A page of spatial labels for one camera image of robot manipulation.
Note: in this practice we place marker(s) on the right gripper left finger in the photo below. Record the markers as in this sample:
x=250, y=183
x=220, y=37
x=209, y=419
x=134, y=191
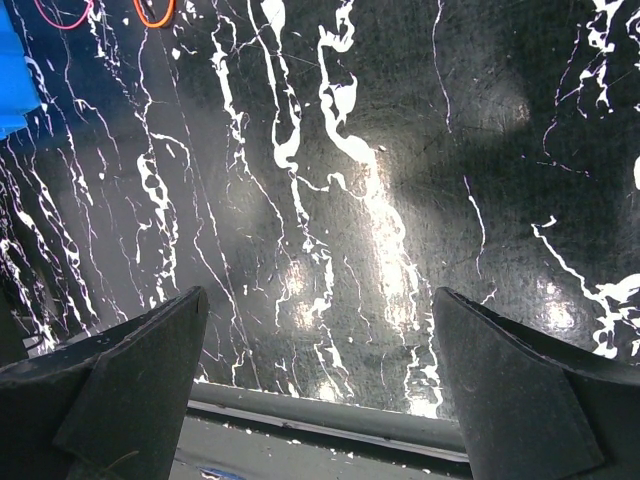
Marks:
x=110, y=406

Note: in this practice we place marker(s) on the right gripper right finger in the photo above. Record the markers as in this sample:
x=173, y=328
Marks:
x=531, y=406

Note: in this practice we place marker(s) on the blue plastic bin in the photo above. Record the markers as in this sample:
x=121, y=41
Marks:
x=18, y=95

